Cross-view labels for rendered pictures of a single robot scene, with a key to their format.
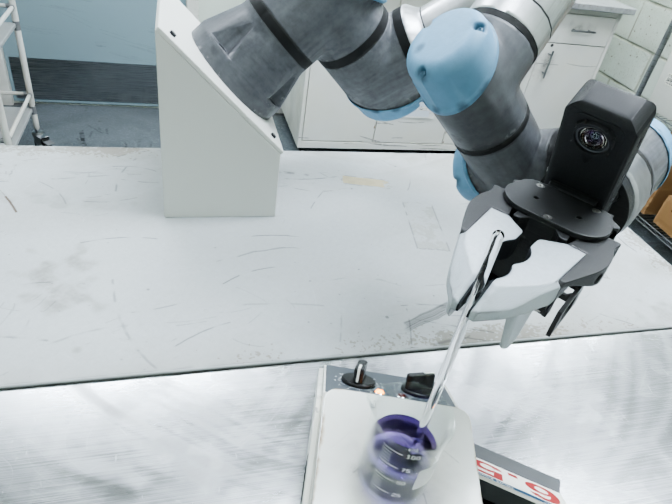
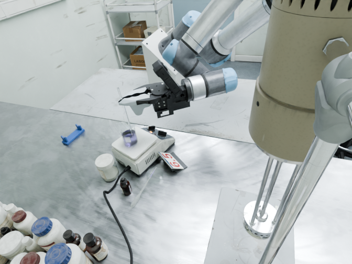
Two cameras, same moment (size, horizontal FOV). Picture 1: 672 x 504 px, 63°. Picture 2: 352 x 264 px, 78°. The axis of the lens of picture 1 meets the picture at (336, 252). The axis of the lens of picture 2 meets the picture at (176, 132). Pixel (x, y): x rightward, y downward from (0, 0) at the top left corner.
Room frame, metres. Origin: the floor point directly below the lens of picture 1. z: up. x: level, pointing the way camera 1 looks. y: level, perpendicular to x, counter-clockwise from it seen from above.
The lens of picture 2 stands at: (-0.06, -0.56, 1.49)
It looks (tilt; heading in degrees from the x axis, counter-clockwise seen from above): 41 degrees down; 45
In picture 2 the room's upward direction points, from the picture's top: 7 degrees counter-clockwise
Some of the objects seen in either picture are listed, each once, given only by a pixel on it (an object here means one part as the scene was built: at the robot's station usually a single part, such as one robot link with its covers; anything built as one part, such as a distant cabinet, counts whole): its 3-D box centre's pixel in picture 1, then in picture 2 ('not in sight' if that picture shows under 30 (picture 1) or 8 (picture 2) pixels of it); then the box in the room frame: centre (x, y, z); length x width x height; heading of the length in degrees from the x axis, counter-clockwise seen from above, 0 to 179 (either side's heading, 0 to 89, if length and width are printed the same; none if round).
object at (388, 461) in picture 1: (398, 442); (128, 133); (0.22, -0.06, 1.02); 0.06 x 0.05 x 0.08; 69
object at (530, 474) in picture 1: (514, 476); (172, 159); (0.29, -0.19, 0.92); 0.09 x 0.06 x 0.04; 74
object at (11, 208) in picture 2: not in sight; (18, 214); (-0.14, 0.02, 0.94); 0.03 x 0.03 x 0.09
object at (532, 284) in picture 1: (517, 310); (136, 107); (0.25, -0.11, 1.14); 0.09 x 0.03 x 0.06; 148
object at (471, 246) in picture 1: (467, 281); (134, 100); (0.27, -0.08, 1.14); 0.09 x 0.03 x 0.06; 145
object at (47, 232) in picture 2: not in sight; (51, 235); (-0.11, -0.13, 0.96); 0.06 x 0.06 x 0.11
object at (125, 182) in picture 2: not in sight; (125, 185); (0.11, -0.15, 0.93); 0.03 x 0.03 x 0.07
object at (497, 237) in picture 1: (446, 366); (127, 116); (0.23, -0.08, 1.10); 0.01 x 0.01 x 0.20
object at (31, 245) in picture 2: not in sight; (33, 245); (-0.15, -0.10, 0.94); 0.03 x 0.03 x 0.07
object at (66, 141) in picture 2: not in sight; (72, 133); (0.15, 0.26, 0.92); 0.10 x 0.03 x 0.04; 13
